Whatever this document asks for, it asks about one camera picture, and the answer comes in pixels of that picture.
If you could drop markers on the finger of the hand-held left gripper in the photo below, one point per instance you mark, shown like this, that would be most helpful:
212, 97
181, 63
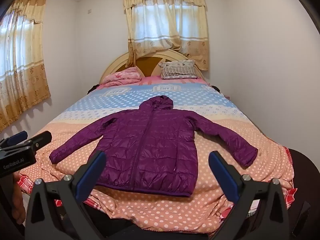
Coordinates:
41, 140
17, 137

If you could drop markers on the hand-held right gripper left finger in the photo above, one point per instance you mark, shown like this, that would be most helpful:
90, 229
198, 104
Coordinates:
91, 177

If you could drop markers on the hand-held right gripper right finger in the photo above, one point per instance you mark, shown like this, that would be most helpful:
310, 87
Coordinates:
225, 177

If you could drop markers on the purple hooded puffer jacket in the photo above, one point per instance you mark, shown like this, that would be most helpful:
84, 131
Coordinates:
150, 142

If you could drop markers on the person's left hand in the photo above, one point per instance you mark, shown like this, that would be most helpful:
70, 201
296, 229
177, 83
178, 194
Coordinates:
18, 197

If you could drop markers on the red plaid bed sheet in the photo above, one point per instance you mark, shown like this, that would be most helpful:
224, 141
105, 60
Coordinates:
26, 182

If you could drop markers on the polka dot quilt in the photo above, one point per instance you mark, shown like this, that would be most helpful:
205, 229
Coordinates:
175, 212

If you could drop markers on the narrow beige floral curtain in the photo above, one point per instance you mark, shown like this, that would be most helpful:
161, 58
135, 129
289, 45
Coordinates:
22, 67

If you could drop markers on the black chair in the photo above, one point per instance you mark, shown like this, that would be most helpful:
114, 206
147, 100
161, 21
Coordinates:
306, 180

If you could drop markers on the folded pink blanket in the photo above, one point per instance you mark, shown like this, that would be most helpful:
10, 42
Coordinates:
122, 77

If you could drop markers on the pink patterned bed sheet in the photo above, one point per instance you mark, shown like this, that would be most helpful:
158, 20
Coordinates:
175, 81

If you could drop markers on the striped floral pillow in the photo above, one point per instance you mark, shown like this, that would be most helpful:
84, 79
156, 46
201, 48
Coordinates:
178, 69

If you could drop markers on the cream wooden headboard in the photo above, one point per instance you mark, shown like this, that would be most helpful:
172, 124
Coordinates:
149, 67

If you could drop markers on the wide beige floral curtain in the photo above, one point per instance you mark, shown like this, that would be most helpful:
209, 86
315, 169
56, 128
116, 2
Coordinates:
165, 17

